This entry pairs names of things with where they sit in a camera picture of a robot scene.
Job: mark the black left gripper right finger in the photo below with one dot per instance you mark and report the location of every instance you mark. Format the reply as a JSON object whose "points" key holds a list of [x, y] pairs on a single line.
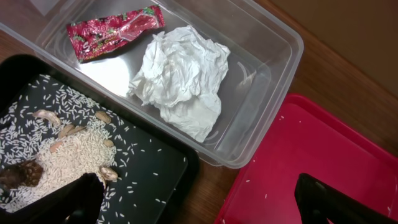
{"points": [[319, 203]]}

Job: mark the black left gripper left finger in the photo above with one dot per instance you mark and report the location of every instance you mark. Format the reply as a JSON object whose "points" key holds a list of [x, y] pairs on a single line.
{"points": [[77, 202]]}

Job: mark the rice and food scraps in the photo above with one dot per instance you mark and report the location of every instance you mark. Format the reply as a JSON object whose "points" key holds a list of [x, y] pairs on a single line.
{"points": [[70, 134]]}

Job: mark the white napkin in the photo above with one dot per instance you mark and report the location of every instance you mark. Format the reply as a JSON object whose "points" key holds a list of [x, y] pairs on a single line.
{"points": [[180, 75]]}

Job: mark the red snack wrapper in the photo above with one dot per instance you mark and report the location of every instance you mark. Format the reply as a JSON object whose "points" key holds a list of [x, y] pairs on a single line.
{"points": [[96, 37]]}

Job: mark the black waste tray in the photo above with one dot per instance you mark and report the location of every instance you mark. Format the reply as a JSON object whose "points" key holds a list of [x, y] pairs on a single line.
{"points": [[16, 71]]}

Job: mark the clear plastic waste bin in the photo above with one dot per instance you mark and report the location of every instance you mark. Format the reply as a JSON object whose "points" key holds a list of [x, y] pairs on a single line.
{"points": [[265, 54]]}

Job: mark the red plastic tray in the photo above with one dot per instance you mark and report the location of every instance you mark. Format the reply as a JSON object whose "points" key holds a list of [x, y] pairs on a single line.
{"points": [[304, 138]]}

